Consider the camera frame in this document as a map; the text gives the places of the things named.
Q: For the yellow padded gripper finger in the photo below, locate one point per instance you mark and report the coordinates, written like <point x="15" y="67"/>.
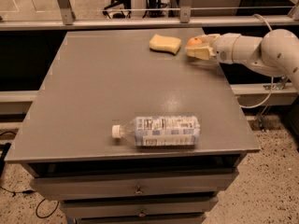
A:
<point x="210" y="39"/>
<point x="202" y="53"/>

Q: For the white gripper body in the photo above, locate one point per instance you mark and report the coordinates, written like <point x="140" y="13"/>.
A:
<point x="224" y="48"/>

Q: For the orange fruit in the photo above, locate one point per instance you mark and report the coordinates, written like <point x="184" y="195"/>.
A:
<point x="195" y="41"/>

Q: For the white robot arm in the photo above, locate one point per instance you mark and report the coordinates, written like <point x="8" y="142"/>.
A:
<point x="274" y="55"/>

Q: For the yellow sponge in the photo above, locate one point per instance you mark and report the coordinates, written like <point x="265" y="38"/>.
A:
<point x="165" y="43"/>

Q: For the black office chair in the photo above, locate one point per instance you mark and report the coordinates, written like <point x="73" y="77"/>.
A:
<point x="118" y="9"/>

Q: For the clear plastic water bottle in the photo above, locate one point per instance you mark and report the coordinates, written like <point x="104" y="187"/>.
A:
<point x="159" y="131"/>

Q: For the grey drawer cabinet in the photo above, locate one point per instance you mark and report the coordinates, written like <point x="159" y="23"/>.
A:
<point x="102" y="78"/>

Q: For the metal railing frame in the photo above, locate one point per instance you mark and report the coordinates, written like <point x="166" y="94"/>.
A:
<point x="21" y="15"/>

